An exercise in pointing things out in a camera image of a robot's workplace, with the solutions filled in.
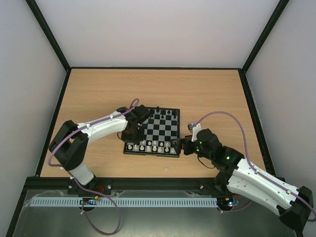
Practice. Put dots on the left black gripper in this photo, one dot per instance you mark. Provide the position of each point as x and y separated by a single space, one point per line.
126 138

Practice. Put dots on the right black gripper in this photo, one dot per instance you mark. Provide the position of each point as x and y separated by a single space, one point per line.
182 145

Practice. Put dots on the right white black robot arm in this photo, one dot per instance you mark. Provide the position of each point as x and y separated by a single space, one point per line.
238 175

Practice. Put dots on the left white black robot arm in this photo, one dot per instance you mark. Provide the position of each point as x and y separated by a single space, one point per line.
71 141

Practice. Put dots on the black and silver chessboard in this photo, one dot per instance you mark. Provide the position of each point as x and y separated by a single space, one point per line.
160 128

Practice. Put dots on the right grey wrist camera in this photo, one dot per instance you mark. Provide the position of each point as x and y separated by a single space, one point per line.
194 127

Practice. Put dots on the white slotted cable duct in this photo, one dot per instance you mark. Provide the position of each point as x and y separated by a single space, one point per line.
124 202

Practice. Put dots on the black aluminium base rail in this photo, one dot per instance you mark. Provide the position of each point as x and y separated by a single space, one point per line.
201 186

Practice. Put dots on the black enclosure frame post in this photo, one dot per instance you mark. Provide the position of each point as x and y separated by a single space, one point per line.
37 13

